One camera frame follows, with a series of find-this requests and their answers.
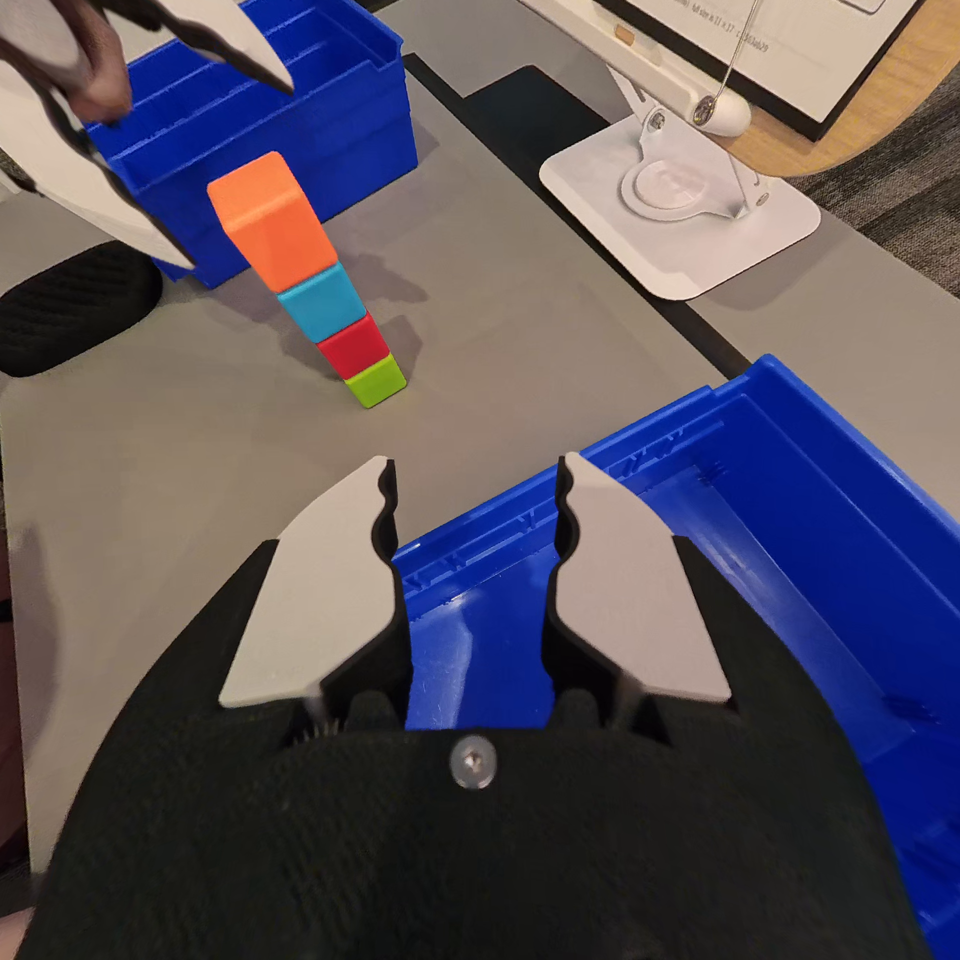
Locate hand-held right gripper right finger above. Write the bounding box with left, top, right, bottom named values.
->
left=542, top=453, right=735, bottom=727

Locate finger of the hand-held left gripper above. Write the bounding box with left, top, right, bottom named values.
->
left=143, top=0, right=298, bottom=97
left=0, top=30, right=201, bottom=276

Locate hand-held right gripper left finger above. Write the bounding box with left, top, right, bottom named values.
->
left=219, top=456, right=414, bottom=724

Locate blue plastic bin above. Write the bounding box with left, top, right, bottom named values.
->
left=83, top=0, right=420, bottom=292
left=393, top=354, right=960, bottom=960

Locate orange magnetic cube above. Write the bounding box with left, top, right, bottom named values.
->
left=207, top=152, right=342, bottom=294

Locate green magnetic cube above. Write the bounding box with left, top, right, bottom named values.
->
left=342, top=356, right=411, bottom=412

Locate red magnetic cube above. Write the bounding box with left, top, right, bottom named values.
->
left=315, top=317, right=391, bottom=385

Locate teal magnetic cube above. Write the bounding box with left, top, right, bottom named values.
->
left=276, top=263, right=367, bottom=346

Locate black textured mat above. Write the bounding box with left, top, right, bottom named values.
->
left=0, top=242, right=165, bottom=381

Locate wooden instruction sign board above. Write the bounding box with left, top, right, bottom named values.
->
left=518, top=0, right=960, bottom=184

